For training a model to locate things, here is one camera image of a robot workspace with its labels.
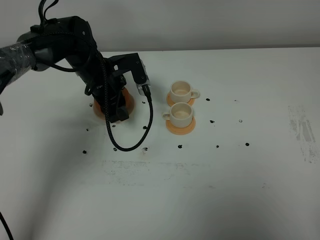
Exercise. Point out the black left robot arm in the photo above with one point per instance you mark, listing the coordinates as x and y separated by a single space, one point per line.
67 44

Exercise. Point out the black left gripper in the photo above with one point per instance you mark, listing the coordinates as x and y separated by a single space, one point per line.
103 75

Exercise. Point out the near orange coaster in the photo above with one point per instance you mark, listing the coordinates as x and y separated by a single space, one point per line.
181 131

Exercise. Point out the brown clay teapot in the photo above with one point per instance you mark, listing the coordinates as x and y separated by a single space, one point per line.
129 104

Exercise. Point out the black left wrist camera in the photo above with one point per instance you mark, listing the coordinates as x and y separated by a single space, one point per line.
131 62

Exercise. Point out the white teacup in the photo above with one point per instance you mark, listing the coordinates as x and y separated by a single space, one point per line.
180 115
182 92

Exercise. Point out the near white teacup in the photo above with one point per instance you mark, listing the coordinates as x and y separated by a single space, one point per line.
180 115

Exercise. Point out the far white teacup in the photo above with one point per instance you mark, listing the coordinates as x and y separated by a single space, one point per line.
182 92

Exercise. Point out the orange coaster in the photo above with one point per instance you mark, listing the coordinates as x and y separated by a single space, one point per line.
171 103
181 131

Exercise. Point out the far orange coaster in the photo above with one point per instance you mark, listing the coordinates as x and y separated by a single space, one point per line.
171 103

